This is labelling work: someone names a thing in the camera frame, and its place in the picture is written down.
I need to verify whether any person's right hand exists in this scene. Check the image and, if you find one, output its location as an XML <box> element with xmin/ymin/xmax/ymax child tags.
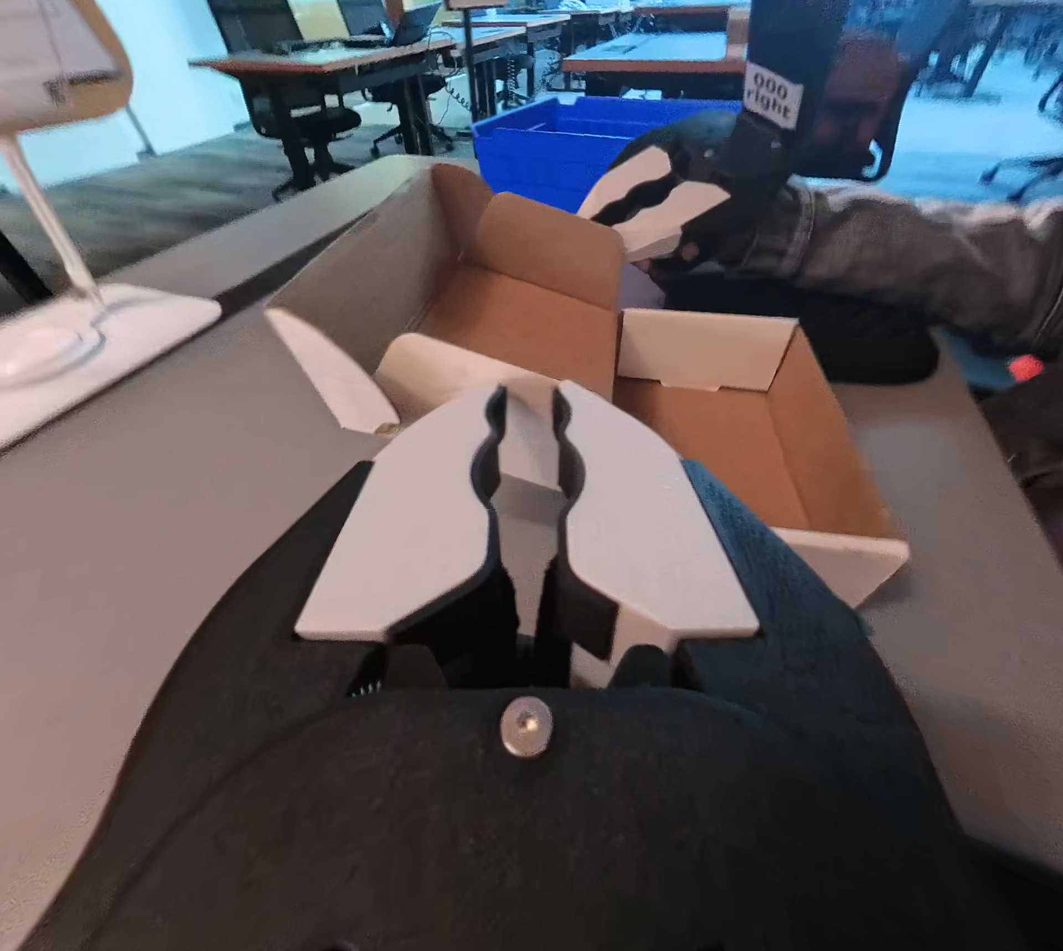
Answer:
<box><xmin>646</xmin><ymin>203</ymin><xmax>803</xmax><ymax>287</ymax></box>

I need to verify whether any white cardboard mailer box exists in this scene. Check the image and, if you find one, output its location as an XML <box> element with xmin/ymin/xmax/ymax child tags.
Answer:
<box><xmin>264</xmin><ymin>162</ymin><xmax>912</xmax><ymax>610</ymax></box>

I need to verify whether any black wrist rest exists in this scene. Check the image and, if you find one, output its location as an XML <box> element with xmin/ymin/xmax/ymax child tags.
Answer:
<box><xmin>656</xmin><ymin>274</ymin><xmax>941</xmax><ymax>387</ymax></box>

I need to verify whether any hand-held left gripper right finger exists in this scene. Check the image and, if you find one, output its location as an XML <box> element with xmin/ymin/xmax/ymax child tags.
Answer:
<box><xmin>552</xmin><ymin>380</ymin><xmax>762</xmax><ymax>688</ymax></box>

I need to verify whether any person's right forearm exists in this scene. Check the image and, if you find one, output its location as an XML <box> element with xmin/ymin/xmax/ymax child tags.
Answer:
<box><xmin>747</xmin><ymin>178</ymin><xmax>1063</xmax><ymax>358</ymax></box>

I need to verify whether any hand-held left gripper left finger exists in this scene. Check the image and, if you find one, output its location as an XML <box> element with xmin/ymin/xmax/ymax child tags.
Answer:
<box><xmin>295</xmin><ymin>386</ymin><xmax>509</xmax><ymax>643</ymax></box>

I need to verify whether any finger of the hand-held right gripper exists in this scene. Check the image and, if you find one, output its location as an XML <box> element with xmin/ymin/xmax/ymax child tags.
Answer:
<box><xmin>575</xmin><ymin>145</ymin><xmax>684</xmax><ymax>228</ymax></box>
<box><xmin>621</xmin><ymin>182</ymin><xmax>734</xmax><ymax>264</ymax></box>

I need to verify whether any black laptop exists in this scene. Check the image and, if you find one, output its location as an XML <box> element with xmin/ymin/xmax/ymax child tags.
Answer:
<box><xmin>386</xmin><ymin>2</ymin><xmax>445</xmax><ymax>48</ymax></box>

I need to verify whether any printed instruction sheet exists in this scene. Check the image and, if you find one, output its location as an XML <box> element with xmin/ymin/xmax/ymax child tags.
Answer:
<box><xmin>0</xmin><ymin>0</ymin><xmax>121</xmax><ymax>106</ymax></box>

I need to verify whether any grey desk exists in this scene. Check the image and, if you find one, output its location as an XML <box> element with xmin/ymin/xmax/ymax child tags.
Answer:
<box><xmin>0</xmin><ymin>153</ymin><xmax>1063</xmax><ymax>951</ymax></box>

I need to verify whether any blue plastic bin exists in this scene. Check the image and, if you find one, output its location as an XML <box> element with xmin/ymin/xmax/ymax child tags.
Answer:
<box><xmin>472</xmin><ymin>95</ymin><xmax>744</xmax><ymax>214</ymax></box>

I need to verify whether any wood top office desk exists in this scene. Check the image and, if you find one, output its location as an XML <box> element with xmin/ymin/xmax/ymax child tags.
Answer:
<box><xmin>563</xmin><ymin>30</ymin><xmax>749</xmax><ymax>96</ymax></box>
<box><xmin>189</xmin><ymin>24</ymin><xmax>528</xmax><ymax>200</ymax></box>

